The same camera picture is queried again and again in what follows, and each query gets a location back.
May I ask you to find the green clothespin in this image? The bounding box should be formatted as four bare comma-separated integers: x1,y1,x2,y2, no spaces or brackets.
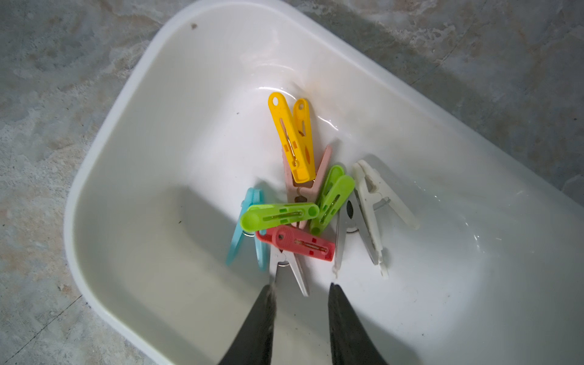
310,164,355,236
248,202,320,231

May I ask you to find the white plastic storage box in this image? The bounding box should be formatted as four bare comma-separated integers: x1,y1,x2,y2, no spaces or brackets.
64,1,583,364

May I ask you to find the pink clothespin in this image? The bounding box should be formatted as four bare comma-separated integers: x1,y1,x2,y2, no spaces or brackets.
282,144,333,203

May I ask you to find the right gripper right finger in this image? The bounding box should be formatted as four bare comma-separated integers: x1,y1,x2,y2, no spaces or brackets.
328,283,387,365

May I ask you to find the grey clothespin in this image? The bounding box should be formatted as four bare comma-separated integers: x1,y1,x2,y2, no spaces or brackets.
268,245,310,297
333,191,380,275

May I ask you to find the white clothespin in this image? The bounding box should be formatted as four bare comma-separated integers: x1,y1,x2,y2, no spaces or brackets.
352,160,420,280

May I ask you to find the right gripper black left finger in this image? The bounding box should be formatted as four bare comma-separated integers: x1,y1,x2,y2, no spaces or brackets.
218,284,277,365

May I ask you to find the teal clothespin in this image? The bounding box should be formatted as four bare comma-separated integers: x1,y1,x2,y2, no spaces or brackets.
226,188,269,271

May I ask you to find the red clothespin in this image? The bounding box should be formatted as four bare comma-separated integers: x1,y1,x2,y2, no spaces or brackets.
256,225,336,262

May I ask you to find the yellow clothespin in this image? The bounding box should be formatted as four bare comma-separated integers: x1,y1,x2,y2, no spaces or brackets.
268,92,316,184

